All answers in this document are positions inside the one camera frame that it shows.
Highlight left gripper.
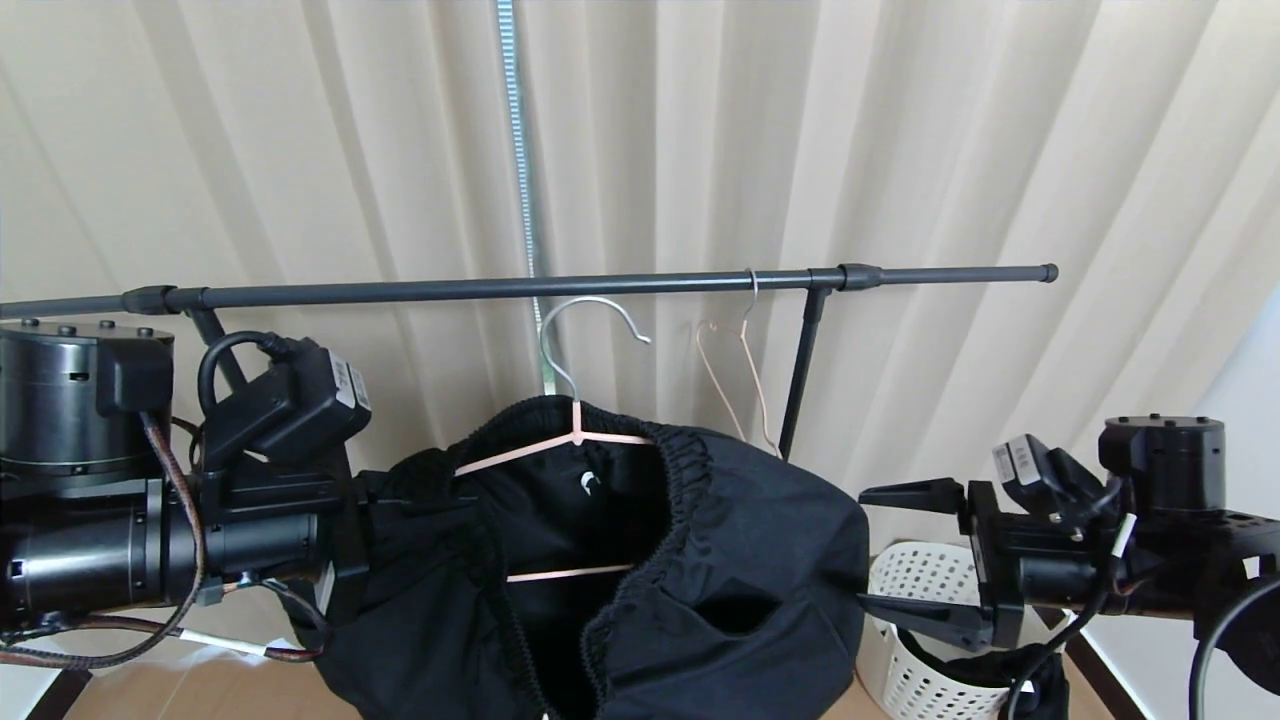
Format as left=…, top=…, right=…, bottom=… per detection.
left=0, top=468, right=373, bottom=643

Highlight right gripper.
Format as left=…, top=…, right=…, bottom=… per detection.
left=857, top=477, right=1203, bottom=653

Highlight black shorts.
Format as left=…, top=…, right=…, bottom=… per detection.
left=290, top=394, right=872, bottom=720

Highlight pink clothes hanger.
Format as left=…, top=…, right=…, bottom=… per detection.
left=696, top=269, right=782, bottom=460
left=454, top=296, right=657, bottom=584

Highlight white laundry basket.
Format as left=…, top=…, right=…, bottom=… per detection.
left=855, top=541, right=1078, bottom=720

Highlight black clothes rack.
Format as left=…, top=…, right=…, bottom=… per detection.
left=0, top=263, right=1059, bottom=466

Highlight beige curtain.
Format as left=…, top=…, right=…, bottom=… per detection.
left=0, top=0, right=1280, bottom=661

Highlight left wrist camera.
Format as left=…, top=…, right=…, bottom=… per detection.
left=198, top=337, right=374, bottom=472

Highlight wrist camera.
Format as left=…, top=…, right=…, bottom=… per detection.
left=198, top=337, right=374, bottom=472
left=991, top=434, right=1128, bottom=528

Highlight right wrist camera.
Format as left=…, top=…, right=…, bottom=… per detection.
left=991, top=434, right=1128, bottom=528

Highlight black cable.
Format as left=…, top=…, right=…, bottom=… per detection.
left=196, top=329, right=302, bottom=422
left=1000, top=575, right=1137, bottom=720
left=1187, top=574, right=1280, bottom=720

